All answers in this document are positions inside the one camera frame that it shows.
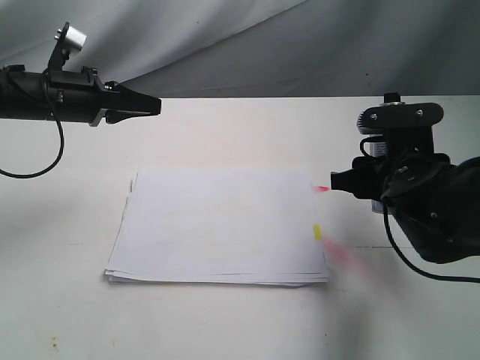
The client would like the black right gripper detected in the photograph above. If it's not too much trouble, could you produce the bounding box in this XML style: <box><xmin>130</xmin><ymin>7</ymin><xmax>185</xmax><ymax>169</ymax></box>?
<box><xmin>330</xmin><ymin>102</ymin><xmax>450</xmax><ymax>201</ymax></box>

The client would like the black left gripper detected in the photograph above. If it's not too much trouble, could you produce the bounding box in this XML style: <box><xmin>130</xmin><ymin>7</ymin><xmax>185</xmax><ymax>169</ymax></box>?
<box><xmin>46</xmin><ymin>67</ymin><xmax>161</xmax><ymax>127</ymax></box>

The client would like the silver spray can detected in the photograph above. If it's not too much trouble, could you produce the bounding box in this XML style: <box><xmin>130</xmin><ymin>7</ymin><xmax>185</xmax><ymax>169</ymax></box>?
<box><xmin>355</xmin><ymin>91</ymin><xmax>410</xmax><ymax>215</ymax></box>

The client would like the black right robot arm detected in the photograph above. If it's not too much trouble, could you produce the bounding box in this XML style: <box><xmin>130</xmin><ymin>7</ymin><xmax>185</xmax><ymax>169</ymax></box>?
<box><xmin>331</xmin><ymin>102</ymin><xmax>479</xmax><ymax>264</ymax></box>

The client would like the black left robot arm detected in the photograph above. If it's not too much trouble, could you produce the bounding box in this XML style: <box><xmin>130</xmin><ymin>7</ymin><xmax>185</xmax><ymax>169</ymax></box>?
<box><xmin>1</xmin><ymin>64</ymin><xmax>161</xmax><ymax>127</ymax></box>

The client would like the grey backdrop cloth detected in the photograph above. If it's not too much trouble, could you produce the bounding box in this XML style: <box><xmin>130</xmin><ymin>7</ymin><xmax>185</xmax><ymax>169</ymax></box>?
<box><xmin>1</xmin><ymin>1</ymin><xmax>479</xmax><ymax>98</ymax></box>

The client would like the yellow sticky tab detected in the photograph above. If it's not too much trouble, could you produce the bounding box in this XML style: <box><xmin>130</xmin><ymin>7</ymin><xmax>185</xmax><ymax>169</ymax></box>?
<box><xmin>313</xmin><ymin>223</ymin><xmax>322</xmax><ymax>241</ymax></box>

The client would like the white paper stack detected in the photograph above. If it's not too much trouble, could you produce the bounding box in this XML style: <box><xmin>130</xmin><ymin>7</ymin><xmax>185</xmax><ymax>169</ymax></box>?
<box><xmin>104</xmin><ymin>169</ymin><xmax>329</xmax><ymax>287</ymax></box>

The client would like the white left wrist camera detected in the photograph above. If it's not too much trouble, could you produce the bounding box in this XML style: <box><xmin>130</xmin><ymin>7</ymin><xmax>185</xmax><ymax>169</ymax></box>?
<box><xmin>47</xmin><ymin>22</ymin><xmax>87</xmax><ymax>71</ymax></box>

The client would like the black left camera cable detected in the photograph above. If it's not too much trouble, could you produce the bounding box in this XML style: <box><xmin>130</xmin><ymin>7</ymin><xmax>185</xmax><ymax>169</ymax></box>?
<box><xmin>0</xmin><ymin>67</ymin><xmax>65</xmax><ymax>179</ymax></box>

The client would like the black camera cable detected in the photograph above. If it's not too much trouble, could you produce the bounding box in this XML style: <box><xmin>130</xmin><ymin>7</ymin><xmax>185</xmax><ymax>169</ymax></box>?
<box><xmin>358</xmin><ymin>136</ymin><xmax>480</xmax><ymax>283</ymax></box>
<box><xmin>0</xmin><ymin>67</ymin><xmax>65</xmax><ymax>179</ymax></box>

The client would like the black right camera cable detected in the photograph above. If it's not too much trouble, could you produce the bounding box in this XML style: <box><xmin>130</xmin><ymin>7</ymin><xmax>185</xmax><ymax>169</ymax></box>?
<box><xmin>358</xmin><ymin>136</ymin><xmax>480</xmax><ymax>283</ymax></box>

